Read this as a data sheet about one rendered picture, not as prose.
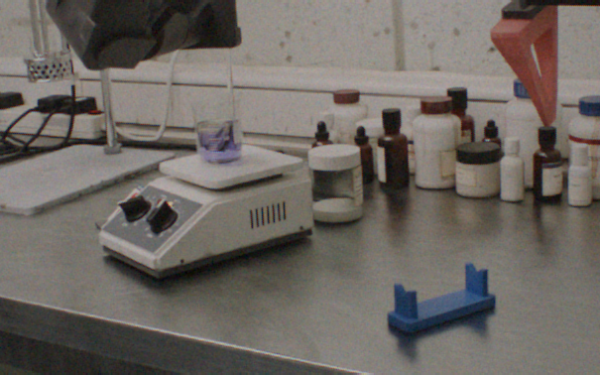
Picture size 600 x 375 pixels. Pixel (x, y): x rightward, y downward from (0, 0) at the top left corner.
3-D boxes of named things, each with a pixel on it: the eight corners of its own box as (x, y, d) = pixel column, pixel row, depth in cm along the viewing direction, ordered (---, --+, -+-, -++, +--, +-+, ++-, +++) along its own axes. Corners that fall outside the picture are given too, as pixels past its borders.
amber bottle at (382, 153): (413, 181, 142) (410, 106, 139) (405, 188, 138) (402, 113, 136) (383, 180, 143) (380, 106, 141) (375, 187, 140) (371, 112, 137)
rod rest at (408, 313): (409, 334, 94) (408, 295, 93) (385, 322, 97) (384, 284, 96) (497, 306, 99) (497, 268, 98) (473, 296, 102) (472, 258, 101)
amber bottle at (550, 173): (527, 197, 131) (526, 128, 129) (543, 191, 133) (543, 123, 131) (550, 202, 129) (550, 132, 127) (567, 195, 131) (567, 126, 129)
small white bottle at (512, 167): (527, 201, 130) (526, 140, 128) (502, 202, 130) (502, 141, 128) (523, 194, 133) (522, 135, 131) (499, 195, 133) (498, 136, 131)
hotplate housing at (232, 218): (158, 283, 111) (150, 206, 109) (98, 254, 121) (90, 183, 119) (332, 232, 123) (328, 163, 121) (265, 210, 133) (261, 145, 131)
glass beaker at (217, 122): (247, 158, 124) (241, 86, 122) (245, 170, 119) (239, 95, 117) (193, 161, 124) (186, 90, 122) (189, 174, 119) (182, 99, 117)
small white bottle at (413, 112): (408, 168, 148) (406, 103, 146) (432, 169, 147) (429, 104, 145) (401, 174, 145) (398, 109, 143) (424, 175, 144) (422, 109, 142)
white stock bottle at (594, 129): (572, 185, 135) (572, 92, 132) (626, 187, 133) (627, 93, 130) (564, 198, 130) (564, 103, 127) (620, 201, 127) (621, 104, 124)
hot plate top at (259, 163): (213, 189, 113) (212, 182, 113) (156, 171, 123) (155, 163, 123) (307, 167, 120) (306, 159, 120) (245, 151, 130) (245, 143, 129)
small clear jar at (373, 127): (379, 163, 152) (377, 115, 150) (410, 169, 148) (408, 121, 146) (348, 172, 149) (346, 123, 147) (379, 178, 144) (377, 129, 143)
